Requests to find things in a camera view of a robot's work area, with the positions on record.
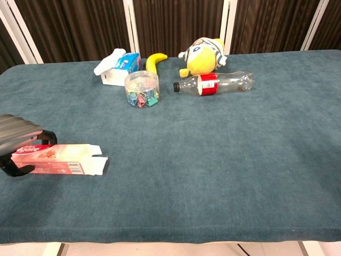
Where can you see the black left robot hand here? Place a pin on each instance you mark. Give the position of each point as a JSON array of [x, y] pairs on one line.
[[16, 132]]

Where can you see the empty red-label plastic bottle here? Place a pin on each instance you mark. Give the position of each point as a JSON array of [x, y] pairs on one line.
[[213, 84]]

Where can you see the yellow striped plush toy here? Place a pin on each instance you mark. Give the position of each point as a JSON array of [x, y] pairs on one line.
[[202, 60]]

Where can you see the white folding screen frame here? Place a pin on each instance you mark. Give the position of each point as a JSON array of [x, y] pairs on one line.
[[133, 26]]

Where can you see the blue tissue pack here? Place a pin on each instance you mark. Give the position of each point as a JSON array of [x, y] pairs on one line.
[[129, 62]]

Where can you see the clear jar of binder clips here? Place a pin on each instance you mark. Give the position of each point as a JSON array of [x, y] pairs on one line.
[[142, 89]]

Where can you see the red Colgate toothpaste box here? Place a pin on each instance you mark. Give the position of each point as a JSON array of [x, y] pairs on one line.
[[53, 159]]

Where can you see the yellow banana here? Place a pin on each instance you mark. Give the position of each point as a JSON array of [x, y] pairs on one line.
[[153, 62]]

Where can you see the teal velvet tablecloth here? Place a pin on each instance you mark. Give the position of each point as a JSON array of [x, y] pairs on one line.
[[186, 146]]

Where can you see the white open cardboard box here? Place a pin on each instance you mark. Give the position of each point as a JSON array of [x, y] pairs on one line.
[[110, 72]]

